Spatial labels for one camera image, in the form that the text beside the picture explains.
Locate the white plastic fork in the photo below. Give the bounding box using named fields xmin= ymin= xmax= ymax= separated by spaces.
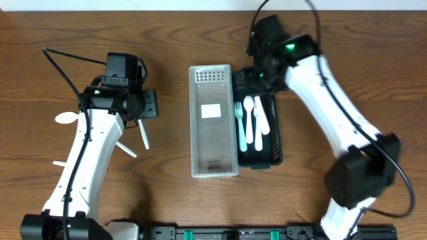
xmin=254 ymin=106 xmax=263 ymax=151

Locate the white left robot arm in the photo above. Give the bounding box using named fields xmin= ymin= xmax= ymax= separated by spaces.
xmin=20 ymin=83 xmax=158 ymax=239

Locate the black plastic basket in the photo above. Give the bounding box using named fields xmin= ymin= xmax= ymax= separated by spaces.
xmin=232 ymin=67 xmax=283 ymax=169

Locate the white utensil tip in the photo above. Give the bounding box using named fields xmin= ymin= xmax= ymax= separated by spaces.
xmin=53 ymin=161 xmax=66 ymax=167

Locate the white utensil handle slanted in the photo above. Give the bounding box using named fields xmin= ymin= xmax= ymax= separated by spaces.
xmin=116 ymin=141 xmax=137 ymax=158

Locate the white plastic spoon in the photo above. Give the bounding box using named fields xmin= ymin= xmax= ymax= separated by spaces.
xmin=244 ymin=95 xmax=254 ymax=144

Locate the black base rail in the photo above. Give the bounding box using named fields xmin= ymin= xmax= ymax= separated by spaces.
xmin=139 ymin=224 xmax=398 ymax=240

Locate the clear plastic basket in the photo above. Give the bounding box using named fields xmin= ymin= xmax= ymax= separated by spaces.
xmin=189 ymin=64 xmax=238 ymax=178

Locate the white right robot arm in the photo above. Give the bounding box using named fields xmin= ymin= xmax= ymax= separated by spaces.
xmin=245 ymin=33 xmax=400 ymax=239

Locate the white spoon under left arm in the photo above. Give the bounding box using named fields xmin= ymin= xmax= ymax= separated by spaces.
xmin=55 ymin=111 xmax=79 ymax=124

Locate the white utensil handle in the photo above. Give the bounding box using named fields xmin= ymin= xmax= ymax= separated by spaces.
xmin=137 ymin=119 xmax=149 ymax=149

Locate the pale green plastic fork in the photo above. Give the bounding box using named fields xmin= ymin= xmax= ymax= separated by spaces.
xmin=234 ymin=101 xmax=248 ymax=152

